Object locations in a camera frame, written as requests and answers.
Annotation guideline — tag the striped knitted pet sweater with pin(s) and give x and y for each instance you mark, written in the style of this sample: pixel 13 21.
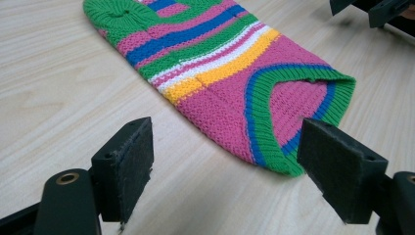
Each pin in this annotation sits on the striped knitted pet sweater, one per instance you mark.
pixel 221 98

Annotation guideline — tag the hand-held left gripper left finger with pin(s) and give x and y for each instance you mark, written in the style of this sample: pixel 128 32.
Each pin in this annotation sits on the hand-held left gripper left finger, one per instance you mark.
pixel 127 169

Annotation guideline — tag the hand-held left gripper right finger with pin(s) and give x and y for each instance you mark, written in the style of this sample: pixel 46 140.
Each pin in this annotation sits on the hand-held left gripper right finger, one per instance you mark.
pixel 339 169

